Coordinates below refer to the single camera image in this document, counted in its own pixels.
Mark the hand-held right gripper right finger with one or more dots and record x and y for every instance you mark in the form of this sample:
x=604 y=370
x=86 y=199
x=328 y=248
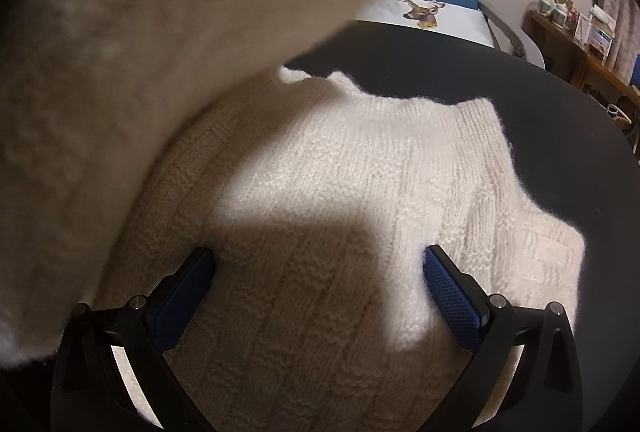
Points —
x=452 y=302

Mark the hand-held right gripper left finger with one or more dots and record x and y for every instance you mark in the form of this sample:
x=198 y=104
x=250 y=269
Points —
x=185 y=302

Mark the cream knit sweater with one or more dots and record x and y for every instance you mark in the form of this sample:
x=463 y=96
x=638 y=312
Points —
x=325 y=172

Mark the white deer print pillow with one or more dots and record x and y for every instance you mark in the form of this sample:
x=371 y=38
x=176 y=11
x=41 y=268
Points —
x=465 y=22

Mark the wooden desk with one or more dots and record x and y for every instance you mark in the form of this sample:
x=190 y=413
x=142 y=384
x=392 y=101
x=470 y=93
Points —
x=560 y=42

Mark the white carton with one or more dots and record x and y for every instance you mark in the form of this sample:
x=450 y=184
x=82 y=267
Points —
x=582 y=28

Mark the dark lidded jar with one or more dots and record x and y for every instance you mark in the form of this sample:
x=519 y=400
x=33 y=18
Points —
x=544 y=3
x=558 y=16

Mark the stack of papers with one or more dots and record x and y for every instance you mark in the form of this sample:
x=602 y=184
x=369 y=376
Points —
x=602 y=17

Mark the floral curtain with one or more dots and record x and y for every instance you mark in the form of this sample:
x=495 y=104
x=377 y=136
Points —
x=620 y=12

